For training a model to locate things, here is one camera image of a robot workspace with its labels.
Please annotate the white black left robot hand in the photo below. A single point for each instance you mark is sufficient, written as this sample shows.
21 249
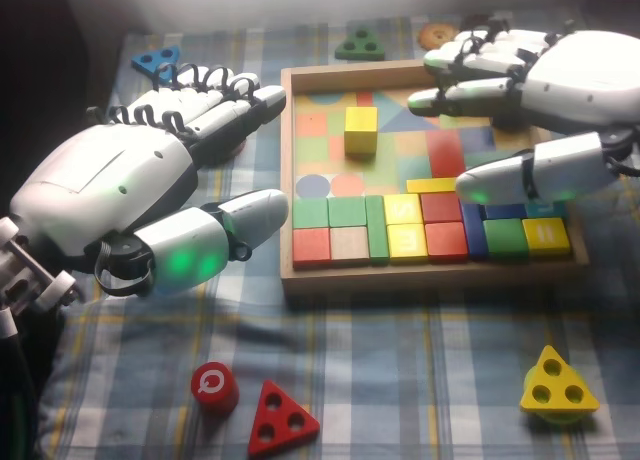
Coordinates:
110 180

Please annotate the yellow triangle with holes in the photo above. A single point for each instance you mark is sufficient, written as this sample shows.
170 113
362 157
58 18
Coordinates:
550 380

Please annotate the red cylinder with letter Q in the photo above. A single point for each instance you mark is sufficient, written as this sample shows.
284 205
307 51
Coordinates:
215 387

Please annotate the yellow wooden cube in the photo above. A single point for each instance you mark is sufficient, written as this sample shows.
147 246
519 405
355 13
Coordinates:
361 130

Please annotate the blue triangle with holes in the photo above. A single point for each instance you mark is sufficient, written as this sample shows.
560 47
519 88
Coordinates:
150 62

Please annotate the tan toy cookie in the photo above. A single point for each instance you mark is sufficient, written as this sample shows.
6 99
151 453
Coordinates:
432 35

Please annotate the wooden puzzle tray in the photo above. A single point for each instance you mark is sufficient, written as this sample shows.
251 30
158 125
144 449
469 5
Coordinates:
430 280

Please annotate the green triangle with holes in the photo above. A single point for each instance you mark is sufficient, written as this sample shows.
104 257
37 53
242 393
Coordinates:
360 50

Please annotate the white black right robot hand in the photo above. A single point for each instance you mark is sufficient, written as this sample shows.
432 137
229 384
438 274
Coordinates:
575 80

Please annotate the red triangle with holes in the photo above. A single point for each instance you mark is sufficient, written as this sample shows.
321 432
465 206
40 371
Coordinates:
280 420

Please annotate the blue plaid table cloth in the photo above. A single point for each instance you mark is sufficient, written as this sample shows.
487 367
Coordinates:
400 355

